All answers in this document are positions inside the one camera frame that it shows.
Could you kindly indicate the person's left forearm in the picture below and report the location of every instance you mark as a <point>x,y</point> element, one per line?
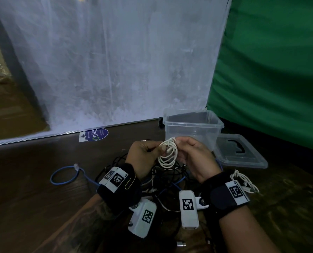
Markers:
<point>74,229</point>

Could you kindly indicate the person's left thumb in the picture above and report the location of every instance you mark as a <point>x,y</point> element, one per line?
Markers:
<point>153,143</point>

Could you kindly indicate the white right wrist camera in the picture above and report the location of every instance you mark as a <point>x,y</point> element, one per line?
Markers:
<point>188,210</point>

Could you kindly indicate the clear plastic box lid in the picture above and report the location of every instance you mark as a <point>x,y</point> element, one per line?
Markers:
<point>241,152</point>

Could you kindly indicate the person's right forearm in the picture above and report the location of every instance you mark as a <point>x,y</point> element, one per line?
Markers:
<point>243,234</point>

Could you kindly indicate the person's left hand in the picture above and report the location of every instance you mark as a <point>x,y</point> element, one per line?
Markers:
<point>139,158</point>

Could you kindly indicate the translucent white plastic sheet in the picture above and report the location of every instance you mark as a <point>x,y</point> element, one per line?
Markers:
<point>114,63</point>

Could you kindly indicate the person's right thumb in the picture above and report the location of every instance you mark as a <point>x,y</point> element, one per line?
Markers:
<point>185,141</point>

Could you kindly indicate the silver metal plug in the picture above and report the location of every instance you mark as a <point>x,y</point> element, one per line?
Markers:
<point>182,244</point>

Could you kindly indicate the person's right hand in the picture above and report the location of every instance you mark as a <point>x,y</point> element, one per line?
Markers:
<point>198,163</point>

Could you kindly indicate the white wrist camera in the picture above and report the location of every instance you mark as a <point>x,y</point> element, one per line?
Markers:
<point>143,218</point>
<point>188,210</point>

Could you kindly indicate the clear plastic storage box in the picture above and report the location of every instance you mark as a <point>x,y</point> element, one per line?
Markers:
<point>193,126</point>

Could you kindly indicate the green cloth backdrop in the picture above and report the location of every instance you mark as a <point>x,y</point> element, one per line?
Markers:
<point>272,65</point>

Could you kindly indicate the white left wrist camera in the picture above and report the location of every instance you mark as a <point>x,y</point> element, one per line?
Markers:
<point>143,218</point>

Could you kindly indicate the blue round sticker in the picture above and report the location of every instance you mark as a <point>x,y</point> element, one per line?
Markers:
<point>94,134</point>

